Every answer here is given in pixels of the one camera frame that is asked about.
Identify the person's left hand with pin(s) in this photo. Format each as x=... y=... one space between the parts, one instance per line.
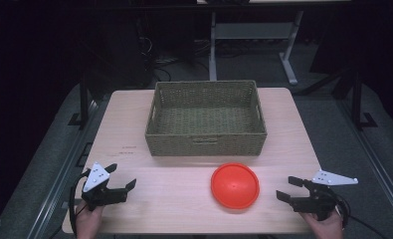
x=88 y=222

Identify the red round plate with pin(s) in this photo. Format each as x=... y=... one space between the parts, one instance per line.
x=235 y=186

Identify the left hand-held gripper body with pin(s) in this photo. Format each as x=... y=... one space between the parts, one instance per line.
x=99 y=195

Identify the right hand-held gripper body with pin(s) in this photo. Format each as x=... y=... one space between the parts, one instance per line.
x=316 y=202

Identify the aluminium floor rail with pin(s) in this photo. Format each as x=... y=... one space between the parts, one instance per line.
x=55 y=195
x=379 y=169

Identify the green woven basket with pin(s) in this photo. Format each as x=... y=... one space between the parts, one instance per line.
x=205 y=122

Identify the white metal desk frame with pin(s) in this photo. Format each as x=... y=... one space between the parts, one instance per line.
x=250 y=30

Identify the black metal stand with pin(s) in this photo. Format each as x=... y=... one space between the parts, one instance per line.
x=357 y=103
x=83 y=103

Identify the person's right hand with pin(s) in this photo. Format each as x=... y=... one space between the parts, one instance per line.
x=326 y=229

